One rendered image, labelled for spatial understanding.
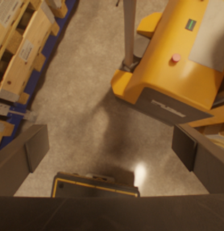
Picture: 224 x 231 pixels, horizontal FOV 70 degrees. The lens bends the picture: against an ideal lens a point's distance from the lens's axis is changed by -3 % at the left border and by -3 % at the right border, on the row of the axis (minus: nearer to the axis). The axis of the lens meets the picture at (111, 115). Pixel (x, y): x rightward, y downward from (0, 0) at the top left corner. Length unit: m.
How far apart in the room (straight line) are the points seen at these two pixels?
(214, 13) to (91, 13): 1.44
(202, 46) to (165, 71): 0.22
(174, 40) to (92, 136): 1.15
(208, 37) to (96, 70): 1.16
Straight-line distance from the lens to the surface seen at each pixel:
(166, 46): 0.89
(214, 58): 0.92
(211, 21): 1.02
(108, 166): 1.67
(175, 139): 0.17
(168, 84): 0.81
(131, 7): 0.83
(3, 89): 1.41
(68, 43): 2.03
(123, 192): 1.39
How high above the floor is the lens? 1.64
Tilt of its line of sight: 81 degrees down
